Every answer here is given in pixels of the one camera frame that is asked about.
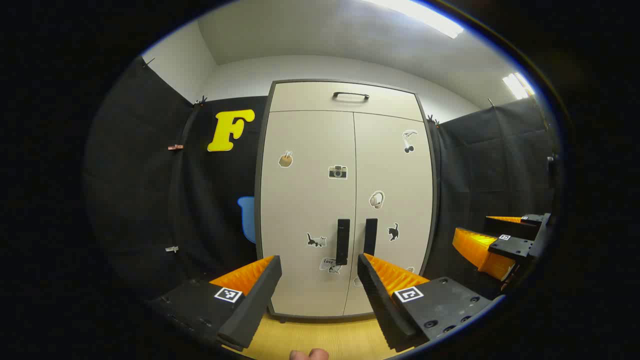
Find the cabinet door with headphone sticker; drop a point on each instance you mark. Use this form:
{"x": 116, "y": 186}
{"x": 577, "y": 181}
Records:
{"x": 400, "y": 180}

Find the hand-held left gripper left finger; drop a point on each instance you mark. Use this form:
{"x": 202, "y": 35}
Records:
{"x": 255, "y": 305}

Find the black backdrop cloth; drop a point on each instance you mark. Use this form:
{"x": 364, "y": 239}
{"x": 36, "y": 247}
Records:
{"x": 135, "y": 190}

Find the cabinet door with camera sticker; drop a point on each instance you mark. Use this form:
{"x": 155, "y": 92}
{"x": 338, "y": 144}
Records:
{"x": 305, "y": 210}

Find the short ceiling light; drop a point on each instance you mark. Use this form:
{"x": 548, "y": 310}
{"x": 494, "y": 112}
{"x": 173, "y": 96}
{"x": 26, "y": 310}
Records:
{"x": 517, "y": 85}

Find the beige double-door shoe cabinet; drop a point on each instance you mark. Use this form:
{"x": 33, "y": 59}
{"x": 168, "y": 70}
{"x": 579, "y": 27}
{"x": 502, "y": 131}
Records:
{"x": 257, "y": 210}

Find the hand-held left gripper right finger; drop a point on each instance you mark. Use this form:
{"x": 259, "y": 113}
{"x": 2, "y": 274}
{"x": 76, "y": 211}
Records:
{"x": 380, "y": 305}

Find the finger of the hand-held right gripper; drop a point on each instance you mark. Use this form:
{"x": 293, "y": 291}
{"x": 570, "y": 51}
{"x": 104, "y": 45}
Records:
{"x": 515, "y": 227}
{"x": 512, "y": 246}

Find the pink clip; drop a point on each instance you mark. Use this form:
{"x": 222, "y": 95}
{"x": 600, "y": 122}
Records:
{"x": 175, "y": 147}

